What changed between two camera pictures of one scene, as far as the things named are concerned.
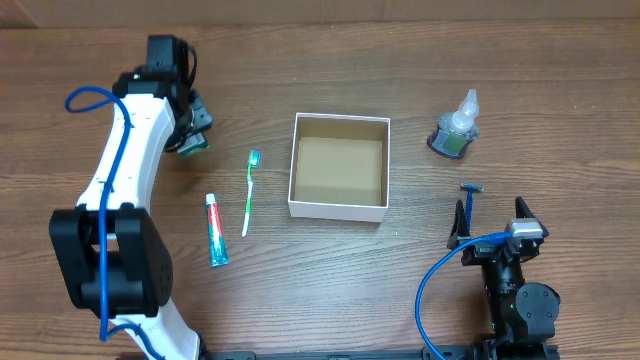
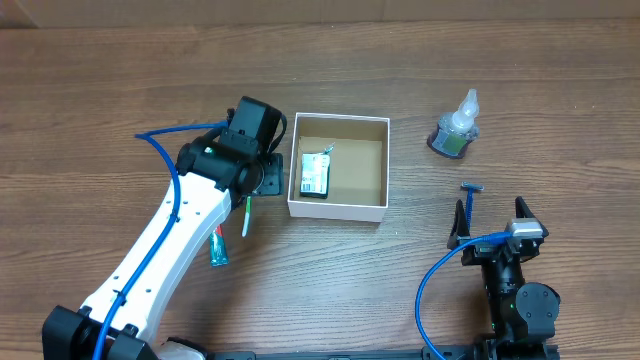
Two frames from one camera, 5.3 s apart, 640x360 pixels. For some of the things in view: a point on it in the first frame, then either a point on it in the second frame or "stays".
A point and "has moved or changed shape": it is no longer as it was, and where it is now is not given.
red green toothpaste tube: [218, 251] stays
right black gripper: [493, 250] stays
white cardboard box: [339, 167] stays
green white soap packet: [192, 149] has moved or changed shape
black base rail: [500, 351] stays
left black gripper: [201, 116] -> [273, 176]
